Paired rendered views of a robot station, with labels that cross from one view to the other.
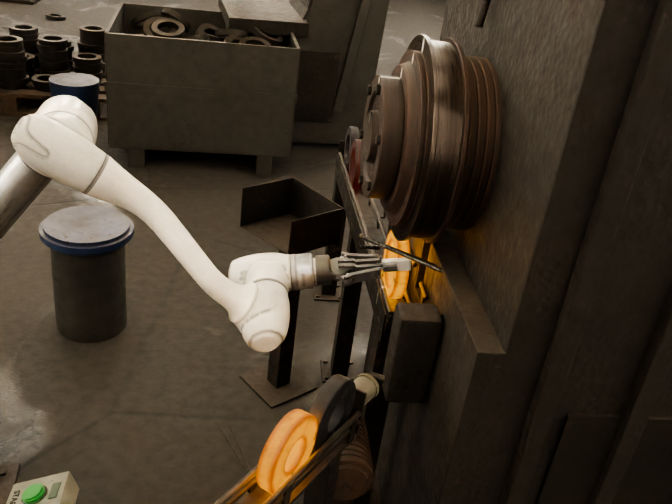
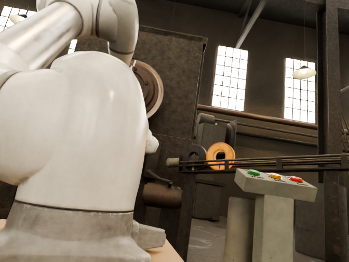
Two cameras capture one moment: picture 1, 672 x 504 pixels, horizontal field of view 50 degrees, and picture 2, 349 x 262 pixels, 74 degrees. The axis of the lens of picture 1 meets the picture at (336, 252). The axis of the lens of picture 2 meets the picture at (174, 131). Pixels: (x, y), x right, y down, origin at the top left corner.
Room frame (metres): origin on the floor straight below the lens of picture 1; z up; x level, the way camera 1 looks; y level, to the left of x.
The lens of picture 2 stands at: (1.12, 1.30, 0.50)
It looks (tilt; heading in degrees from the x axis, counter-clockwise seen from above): 15 degrees up; 276
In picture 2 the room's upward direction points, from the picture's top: 9 degrees clockwise
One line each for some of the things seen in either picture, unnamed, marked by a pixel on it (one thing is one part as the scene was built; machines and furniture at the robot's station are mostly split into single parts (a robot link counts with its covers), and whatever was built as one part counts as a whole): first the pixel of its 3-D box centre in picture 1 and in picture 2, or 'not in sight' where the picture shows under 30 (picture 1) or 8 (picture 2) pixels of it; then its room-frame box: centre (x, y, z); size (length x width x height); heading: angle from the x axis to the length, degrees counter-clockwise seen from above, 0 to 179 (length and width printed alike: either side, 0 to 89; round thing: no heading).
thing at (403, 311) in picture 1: (412, 353); (152, 160); (1.38, -0.21, 0.68); 0.11 x 0.08 x 0.24; 98
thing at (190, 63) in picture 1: (203, 83); not in sight; (4.23, 0.92, 0.39); 1.03 x 0.83 x 0.79; 102
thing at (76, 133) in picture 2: not in sight; (87, 127); (1.28, 0.97, 0.58); 0.18 x 0.16 x 0.22; 16
